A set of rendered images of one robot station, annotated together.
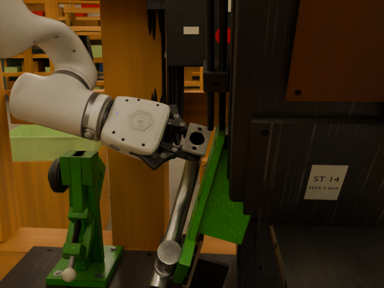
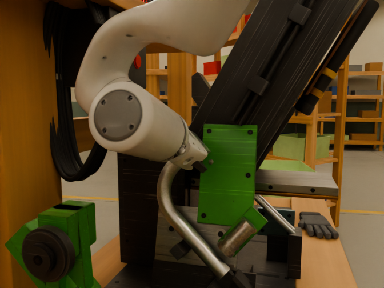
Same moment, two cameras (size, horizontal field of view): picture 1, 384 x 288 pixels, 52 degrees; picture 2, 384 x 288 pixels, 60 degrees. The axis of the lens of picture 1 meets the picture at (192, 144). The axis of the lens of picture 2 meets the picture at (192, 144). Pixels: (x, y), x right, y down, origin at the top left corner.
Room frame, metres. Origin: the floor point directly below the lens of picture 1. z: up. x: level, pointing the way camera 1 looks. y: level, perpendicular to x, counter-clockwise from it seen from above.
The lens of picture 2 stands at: (0.53, 0.66, 1.33)
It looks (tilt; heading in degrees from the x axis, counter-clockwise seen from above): 8 degrees down; 281
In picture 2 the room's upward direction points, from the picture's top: straight up
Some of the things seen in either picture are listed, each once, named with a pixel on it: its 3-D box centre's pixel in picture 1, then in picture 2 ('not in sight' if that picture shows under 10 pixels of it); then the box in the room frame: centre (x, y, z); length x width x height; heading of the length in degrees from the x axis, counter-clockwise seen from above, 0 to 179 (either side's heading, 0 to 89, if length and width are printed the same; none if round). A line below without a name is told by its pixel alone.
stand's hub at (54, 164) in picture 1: (58, 175); (46, 255); (0.81, 0.29, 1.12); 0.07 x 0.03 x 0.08; 175
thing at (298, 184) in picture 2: (325, 236); (253, 180); (0.54, -0.20, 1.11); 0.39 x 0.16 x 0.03; 175
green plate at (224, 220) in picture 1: (223, 189); (230, 171); (0.59, -0.05, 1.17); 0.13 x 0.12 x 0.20; 85
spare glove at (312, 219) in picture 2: not in sight; (314, 224); (0.34, -0.46, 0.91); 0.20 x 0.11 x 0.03; 95
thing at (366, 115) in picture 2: not in sight; (318, 107); (-1.06, -8.71, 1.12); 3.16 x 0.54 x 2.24; 2
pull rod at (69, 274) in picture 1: (71, 264); not in sight; (0.71, 0.25, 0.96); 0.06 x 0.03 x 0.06; 175
